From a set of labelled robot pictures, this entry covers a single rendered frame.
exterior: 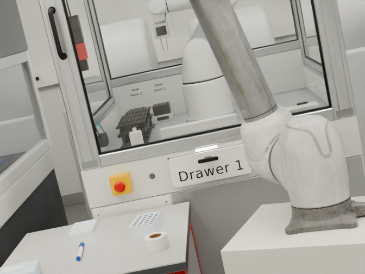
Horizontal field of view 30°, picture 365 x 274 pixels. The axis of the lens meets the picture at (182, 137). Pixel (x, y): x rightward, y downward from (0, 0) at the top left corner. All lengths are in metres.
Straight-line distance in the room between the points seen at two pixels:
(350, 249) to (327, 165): 0.22
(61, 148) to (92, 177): 3.36
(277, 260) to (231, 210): 0.87
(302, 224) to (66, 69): 1.11
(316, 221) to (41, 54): 4.30
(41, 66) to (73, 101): 3.33
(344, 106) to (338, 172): 0.78
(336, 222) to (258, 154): 0.30
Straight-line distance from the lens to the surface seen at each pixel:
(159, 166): 2.49
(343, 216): 1.76
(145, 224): 2.24
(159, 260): 2.00
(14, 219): 2.84
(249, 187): 2.52
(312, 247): 1.66
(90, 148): 2.52
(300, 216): 1.77
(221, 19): 1.83
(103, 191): 2.54
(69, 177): 5.93
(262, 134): 1.87
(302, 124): 1.73
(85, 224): 2.47
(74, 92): 2.48
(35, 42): 5.80
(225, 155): 2.46
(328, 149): 1.73
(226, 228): 2.56
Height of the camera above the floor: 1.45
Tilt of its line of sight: 11 degrees down
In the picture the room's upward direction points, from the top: 12 degrees counter-clockwise
